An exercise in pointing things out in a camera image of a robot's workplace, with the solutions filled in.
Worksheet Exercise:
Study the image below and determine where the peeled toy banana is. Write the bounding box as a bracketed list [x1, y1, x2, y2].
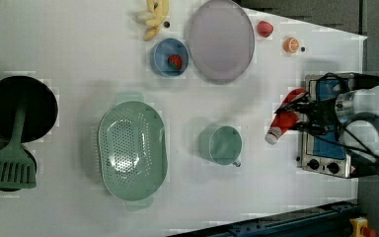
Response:
[136, 0, 170, 41]

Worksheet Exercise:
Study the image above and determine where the green mug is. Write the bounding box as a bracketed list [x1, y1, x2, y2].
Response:
[198, 125, 243, 167]

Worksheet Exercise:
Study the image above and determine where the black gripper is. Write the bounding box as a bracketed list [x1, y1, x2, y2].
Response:
[275, 93, 339, 135]

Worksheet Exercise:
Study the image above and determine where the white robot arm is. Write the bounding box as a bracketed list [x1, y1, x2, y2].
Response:
[265, 85, 379, 176]

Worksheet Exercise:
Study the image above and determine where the small blue bowl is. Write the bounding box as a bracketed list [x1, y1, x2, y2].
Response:
[150, 39, 190, 77]

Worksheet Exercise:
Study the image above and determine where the strawberry in blue bowl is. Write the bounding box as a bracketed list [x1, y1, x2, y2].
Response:
[167, 54, 183, 70]

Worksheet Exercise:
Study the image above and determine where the loose toy strawberry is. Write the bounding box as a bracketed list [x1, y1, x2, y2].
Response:
[257, 21, 273, 38]

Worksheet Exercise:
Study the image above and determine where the green slotted spatula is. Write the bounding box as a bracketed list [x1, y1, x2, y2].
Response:
[0, 107, 37, 189]

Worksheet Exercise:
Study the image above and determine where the toy orange half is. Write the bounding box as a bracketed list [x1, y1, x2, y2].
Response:
[283, 38, 300, 53]

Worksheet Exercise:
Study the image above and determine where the red ketchup bottle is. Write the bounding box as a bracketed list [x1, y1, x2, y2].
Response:
[265, 88, 307, 145]

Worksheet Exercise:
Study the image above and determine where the large lilac plate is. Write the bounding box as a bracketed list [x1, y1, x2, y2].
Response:
[189, 0, 255, 83]

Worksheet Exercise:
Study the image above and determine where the silver black toaster oven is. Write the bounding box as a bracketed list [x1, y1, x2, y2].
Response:
[297, 73, 379, 179]

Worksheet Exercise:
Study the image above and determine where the black frying pan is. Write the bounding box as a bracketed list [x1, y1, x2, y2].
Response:
[0, 76, 58, 175]

